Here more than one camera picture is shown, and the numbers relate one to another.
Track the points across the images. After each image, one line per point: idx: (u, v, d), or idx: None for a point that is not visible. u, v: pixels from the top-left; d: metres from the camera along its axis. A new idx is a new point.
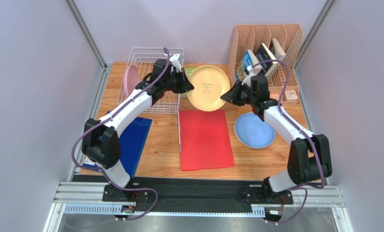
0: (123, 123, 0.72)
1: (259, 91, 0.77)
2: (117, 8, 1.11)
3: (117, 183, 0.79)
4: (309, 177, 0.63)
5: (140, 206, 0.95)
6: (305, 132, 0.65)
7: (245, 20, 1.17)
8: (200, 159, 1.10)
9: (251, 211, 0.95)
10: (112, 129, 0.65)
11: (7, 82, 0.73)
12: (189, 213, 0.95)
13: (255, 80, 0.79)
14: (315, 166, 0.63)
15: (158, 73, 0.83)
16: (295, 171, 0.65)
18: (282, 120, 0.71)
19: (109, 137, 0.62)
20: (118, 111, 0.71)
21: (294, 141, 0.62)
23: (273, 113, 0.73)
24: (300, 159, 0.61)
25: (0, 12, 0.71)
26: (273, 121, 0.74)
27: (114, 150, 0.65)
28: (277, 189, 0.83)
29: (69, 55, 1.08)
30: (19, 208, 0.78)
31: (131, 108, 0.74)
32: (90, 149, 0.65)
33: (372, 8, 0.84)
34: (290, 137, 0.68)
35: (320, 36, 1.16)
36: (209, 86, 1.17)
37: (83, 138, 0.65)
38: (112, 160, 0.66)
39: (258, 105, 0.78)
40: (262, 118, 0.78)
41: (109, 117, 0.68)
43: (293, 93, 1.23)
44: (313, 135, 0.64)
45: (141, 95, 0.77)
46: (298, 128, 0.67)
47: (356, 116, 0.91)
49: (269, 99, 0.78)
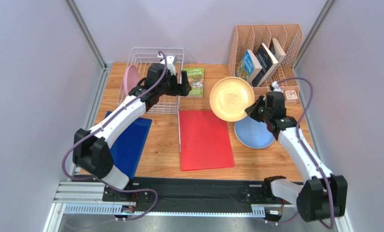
0: (115, 133, 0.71)
1: (275, 108, 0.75)
2: (117, 8, 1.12)
3: (116, 186, 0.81)
4: (320, 216, 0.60)
5: (140, 206, 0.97)
6: (323, 171, 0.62)
7: (245, 20, 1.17)
8: (200, 159, 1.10)
9: (251, 211, 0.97)
10: (103, 140, 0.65)
11: (7, 81, 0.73)
12: (188, 213, 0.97)
13: (271, 95, 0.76)
14: (327, 206, 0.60)
15: (153, 79, 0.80)
16: (306, 209, 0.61)
18: (299, 148, 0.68)
19: (98, 149, 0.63)
20: (109, 121, 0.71)
21: (309, 181, 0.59)
23: (290, 137, 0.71)
24: (314, 200, 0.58)
25: (0, 11, 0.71)
26: (288, 145, 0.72)
27: (104, 160, 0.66)
28: (277, 194, 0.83)
29: (69, 55, 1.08)
30: (19, 208, 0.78)
31: (123, 117, 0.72)
32: (81, 159, 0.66)
33: (372, 8, 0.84)
34: (305, 171, 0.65)
35: (320, 36, 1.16)
36: (235, 96, 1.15)
37: (73, 149, 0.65)
38: (103, 169, 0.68)
39: (274, 123, 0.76)
40: (277, 137, 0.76)
41: (99, 127, 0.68)
43: (293, 92, 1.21)
44: (331, 176, 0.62)
45: (134, 102, 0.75)
46: (315, 164, 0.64)
47: (356, 116, 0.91)
49: (286, 118, 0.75)
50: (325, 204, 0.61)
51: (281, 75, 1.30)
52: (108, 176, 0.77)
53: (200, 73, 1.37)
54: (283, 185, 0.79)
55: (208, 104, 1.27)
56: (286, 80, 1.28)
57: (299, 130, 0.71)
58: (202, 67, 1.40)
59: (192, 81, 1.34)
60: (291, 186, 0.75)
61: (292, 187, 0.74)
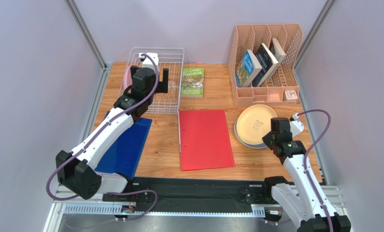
0: (99, 152, 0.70)
1: (281, 132, 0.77)
2: (117, 7, 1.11)
3: (114, 190, 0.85)
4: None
5: (140, 206, 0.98)
6: (327, 209, 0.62)
7: (245, 20, 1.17)
8: (200, 159, 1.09)
9: (251, 211, 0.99)
10: (85, 163, 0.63)
11: (7, 80, 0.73)
12: (189, 213, 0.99)
13: (275, 121, 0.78)
14: None
15: (140, 88, 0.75)
16: None
18: (303, 180, 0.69)
19: (81, 172, 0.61)
20: (92, 139, 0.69)
21: (312, 220, 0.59)
23: (297, 166, 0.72)
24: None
25: (0, 10, 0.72)
26: (293, 174, 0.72)
27: (89, 182, 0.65)
28: (276, 199, 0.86)
29: (69, 54, 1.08)
30: (19, 208, 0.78)
31: (107, 134, 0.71)
32: (66, 181, 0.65)
33: (372, 8, 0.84)
34: (309, 206, 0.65)
35: (320, 36, 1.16)
36: (261, 124, 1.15)
37: (56, 172, 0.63)
38: (90, 191, 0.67)
39: (280, 146, 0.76)
40: (283, 161, 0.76)
41: (81, 148, 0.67)
43: (293, 92, 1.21)
44: (335, 214, 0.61)
45: (119, 117, 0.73)
46: (320, 200, 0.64)
47: (356, 116, 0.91)
49: (293, 142, 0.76)
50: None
51: (281, 75, 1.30)
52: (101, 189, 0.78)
53: (200, 73, 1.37)
54: (283, 201, 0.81)
55: (207, 104, 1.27)
56: (286, 80, 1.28)
57: (306, 159, 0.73)
58: (202, 67, 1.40)
59: (192, 81, 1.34)
60: (292, 200, 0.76)
61: (293, 203, 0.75)
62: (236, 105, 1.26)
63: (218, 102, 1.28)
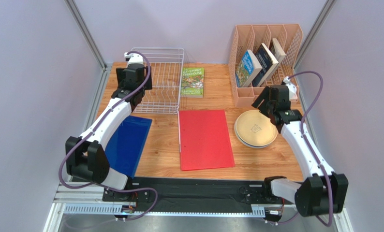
0: (106, 135, 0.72)
1: (280, 101, 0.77)
2: (117, 7, 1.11)
3: (116, 186, 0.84)
4: (317, 213, 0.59)
5: (140, 205, 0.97)
6: (325, 168, 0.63)
7: (245, 20, 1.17)
8: (200, 158, 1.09)
9: (251, 211, 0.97)
10: (96, 143, 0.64)
11: (7, 80, 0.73)
12: (188, 213, 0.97)
13: (275, 89, 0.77)
14: (326, 203, 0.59)
15: (132, 79, 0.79)
16: (304, 205, 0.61)
18: (301, 143, 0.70)
19: (94, 152, 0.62)
20: (99, 123, 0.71)
21: (310, 178, 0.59)
23: (294, 131, 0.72)
24: (312, 196, 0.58)
25: (0, 10, 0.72)
26: (291, 139, 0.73)
27: (100, 165, 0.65)
28: (277, 194, 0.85)
29: (69, 54, 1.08)
30: (19, 208, 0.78)
31: (111, 119, 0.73)
32: (77, 168, 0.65)
33: (372, 8, 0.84)
34: (307, 167, 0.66)
35: (320, 35, 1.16)
36: (259, 130, 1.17)
37: (66, 160, 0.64)
38: (101, 174, 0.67)
39: (278, 115, 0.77)
40: (280, 130, 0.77)
41: (90, 131, 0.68)
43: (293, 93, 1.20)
44: (332, 173, 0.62)
45: (120, 104, 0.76)
46: (317, 161, 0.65)
47: (357, 116, 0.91)
49: (290, 110, 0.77)
50: (324, 201, 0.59)
51: (281, 75, 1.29)
52: (106, 181, 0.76)
53: (200, 73, 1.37)
54: (282, 184, 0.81)
55: (207, 104, 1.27)
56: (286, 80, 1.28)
57: (303, 124, 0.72)
58: (202, 67, 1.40)
59: (192, 81, 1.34)
60: (289, 183, 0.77)
61: (291, 184, 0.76)
62: (236, 105, 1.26)
63: (218, 102, 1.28)
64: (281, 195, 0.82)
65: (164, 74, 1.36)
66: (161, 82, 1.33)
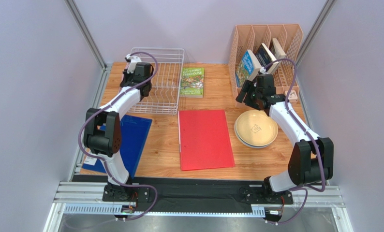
0: (120, 112, 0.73)
1: (265, 86, 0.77)
2: (117, 8, 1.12)
3: (119, 176, 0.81)
4: (310, 179, 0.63)
5: (140, 205, 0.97)
6: (311, 134, 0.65)
7: (245, 20, 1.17)
8: (200, 159, 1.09)
9: (251, 211, 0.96)
10: (114, 112, 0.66)
11: (7, 81, 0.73)
12: (188, 213, 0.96)
13: (261, 76, 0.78)
14: (316, 169, 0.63)
15: (140, 73, 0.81)
16: (296, 172, 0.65)
18: (288, 118, 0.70)
19: (112, 118, 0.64)
20: (116, 100, 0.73)
21: (298, 143, 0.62)
23: (280, 109, 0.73)
24: (303, 162, 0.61)
25: (0, 11, 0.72)
26: (278, 118, 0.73)
27: (117, 134, 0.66)
28: (277, 189, 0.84)
29: (69, 55, 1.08)
30: (19, 208, 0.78)
31: (126, 98, 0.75)
32: (93, 137, 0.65)
33: (372, 8, 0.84)
34: (294, 137, 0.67)
35: (320, 36, 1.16)
36: (259, 130, 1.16)
37: (84, 127, 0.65)
38: (116, 145, 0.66)
39: (265, 99, 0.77)
40: (268, 113, 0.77)
41: (108, 104, 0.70)
43: (293, 93, 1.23)
44: (317, 138, 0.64)
45: (132, 89, 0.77)
46: (303, 129, 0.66)
47: (357, 116, 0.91)
49: (275, 94, 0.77)
50: (315, 167, 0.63)
51: (281, 75, 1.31)
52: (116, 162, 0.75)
53: (200, 73, 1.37)
54: (279, 175, 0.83)
55: (208, 104, 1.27)
56: (286, 80, 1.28)
57: (288, 103, 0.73)
58: (202, 67, 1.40)
59: (192, 81, 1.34)
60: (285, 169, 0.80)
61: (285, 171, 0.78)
62: (236, 105, 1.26)
63: (218, 102, 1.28)
64: (281, 187, 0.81)
65: (164, 74, 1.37)
66: (161, 82, 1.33)
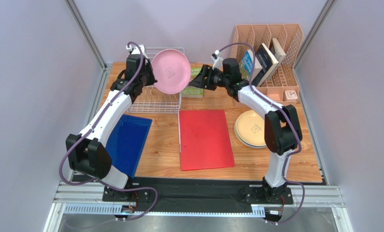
0: (107, 130, 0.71)
1: (232, 74, 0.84)
2: (118, 7, 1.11)
3: (117, 185, 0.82)
4: (285, 144, 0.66)
5: (140, 205, 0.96)
6: (276, 105, 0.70)
7: (245, 20, 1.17)
8: (200, 159, 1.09)
9: (251, 211, 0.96)
10: (96, 140, 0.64)
11: (7, 81, 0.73)
12: (188, 213, 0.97)
13: (227, 63, 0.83)
14: (288, 134, 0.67)
15: (133, 69, 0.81)
16: (272, 141, 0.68)
18: (255, 97, 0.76)
19: (94, 150, 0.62)
20: (98, 120, 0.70)
21: (267, 114, 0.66)
23: (246, 92, 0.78)
24: (276, 128, 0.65)
25: (0, 10, 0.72)
26: (247, 101, 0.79)
27: (102, 160, 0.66)
28: (273, 181, 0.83)
29: (69, 54, 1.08)
30: (19, 208, 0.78)
31: (111, 113, 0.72)
32: (79, 164, 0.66)
33: (372, 8, 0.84)
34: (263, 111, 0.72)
35: (320, 36, 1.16)
36: (259, 130, 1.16)
37: (68, 156, 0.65)
38: (103, 169, 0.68)
39: (232, 87, 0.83)
40: (237, 99, 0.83)
41: (89, 129, 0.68)
43: (293, 92, 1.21)
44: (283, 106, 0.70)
45: (118, 96, 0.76)
46: (269, 102, 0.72)
47: (356, 116, 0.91)
49: (241, 81, 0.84)
50: (287, 133, 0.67)
51: (281, 75, 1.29)
52: (106, 178, 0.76)
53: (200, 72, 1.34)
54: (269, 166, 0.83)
55: (208, 104, 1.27)
56: (286, 80, 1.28)
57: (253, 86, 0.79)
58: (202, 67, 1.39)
59: None
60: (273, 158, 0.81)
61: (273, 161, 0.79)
62: (235, 105, 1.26)
63: (218, 102, 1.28)
64: (275, 176, 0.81)
65: None
66: None
